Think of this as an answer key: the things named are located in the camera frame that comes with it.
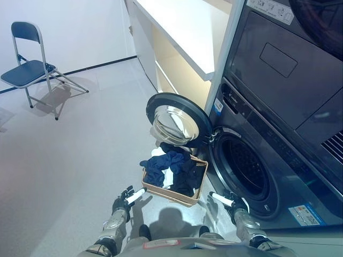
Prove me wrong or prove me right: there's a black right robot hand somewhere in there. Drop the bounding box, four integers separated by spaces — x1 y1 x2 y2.
208 189 250 215

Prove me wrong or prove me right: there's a black left robot foot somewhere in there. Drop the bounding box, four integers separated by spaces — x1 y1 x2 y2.
138 224 152 240

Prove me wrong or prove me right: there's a washing machine info sticker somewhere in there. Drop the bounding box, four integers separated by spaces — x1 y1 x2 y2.
288 205 322 225

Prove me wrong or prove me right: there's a dark grey dryer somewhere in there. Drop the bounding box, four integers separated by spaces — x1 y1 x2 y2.
222 0 343 164

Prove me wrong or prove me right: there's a silver robot torso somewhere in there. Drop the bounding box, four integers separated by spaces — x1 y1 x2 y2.
117 232 269 257

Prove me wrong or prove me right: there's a woven wicker laundry basket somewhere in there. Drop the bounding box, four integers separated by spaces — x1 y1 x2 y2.
141 156 209 207

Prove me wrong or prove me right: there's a white garment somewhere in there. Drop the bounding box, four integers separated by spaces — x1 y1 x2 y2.
161 168 175 188

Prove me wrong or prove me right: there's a navy blue garment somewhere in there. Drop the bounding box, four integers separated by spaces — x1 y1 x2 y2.
139 150 192 188

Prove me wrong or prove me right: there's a blue white energy label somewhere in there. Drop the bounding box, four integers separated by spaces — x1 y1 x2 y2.
213 97 225 116

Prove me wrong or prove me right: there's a dark grey washing machine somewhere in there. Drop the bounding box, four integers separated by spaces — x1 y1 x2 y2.
206 77 343 231

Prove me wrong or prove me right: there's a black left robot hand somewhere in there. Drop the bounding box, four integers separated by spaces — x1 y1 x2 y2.
111 185 147 215

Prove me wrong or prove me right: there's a white dryer instruction sticker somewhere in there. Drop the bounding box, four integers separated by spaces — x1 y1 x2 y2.
246 0 294 26

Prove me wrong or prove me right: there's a white cabinet shelf unit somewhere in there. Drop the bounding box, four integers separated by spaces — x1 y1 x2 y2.
125 0 246 113

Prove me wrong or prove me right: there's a blue folding chair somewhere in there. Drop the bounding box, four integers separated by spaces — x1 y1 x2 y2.
0 21 90 121

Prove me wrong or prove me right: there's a round washing machine door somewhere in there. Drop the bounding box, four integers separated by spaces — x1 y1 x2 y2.
146 92 212 149

